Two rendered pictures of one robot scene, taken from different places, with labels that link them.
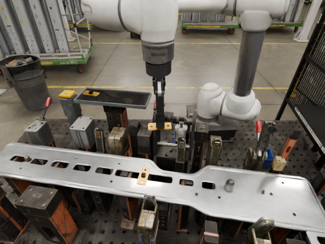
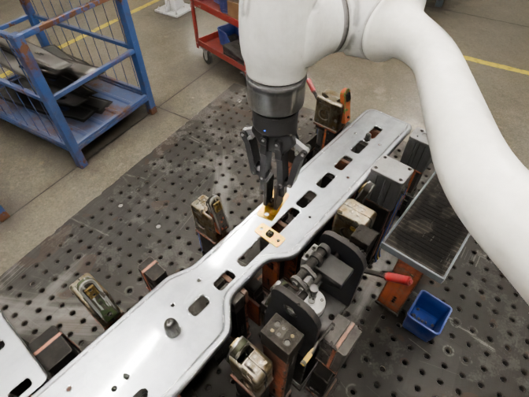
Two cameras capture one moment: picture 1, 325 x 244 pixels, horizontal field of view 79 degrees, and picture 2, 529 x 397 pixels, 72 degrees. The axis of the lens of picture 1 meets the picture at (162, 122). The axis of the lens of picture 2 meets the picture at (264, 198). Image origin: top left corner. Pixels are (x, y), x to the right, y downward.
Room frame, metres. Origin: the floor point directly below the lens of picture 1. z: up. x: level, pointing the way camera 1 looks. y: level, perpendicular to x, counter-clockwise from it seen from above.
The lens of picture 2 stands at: (0.78, -0.42, 1.80)
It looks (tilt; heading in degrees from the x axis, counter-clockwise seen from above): 49 degrees down; 121
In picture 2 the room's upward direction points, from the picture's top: straight up
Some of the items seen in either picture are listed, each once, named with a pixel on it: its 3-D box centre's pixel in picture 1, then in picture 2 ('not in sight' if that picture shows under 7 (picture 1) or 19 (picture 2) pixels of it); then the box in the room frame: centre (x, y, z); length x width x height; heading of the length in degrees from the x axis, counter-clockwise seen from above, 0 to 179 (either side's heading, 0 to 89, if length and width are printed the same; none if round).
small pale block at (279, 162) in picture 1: (266, 186); not in sight; (0.54, -0.48, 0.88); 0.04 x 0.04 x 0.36; 80
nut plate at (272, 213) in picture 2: (159, 125); (273, 202); (0.55, 0.01, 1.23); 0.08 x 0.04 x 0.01; 93
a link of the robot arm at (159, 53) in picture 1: (157, 50); (275, 89); (0.55, 0.01, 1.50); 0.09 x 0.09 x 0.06
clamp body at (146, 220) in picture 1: (150, 237); (213, 241); (0.32, 0.05, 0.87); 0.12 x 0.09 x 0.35; 170
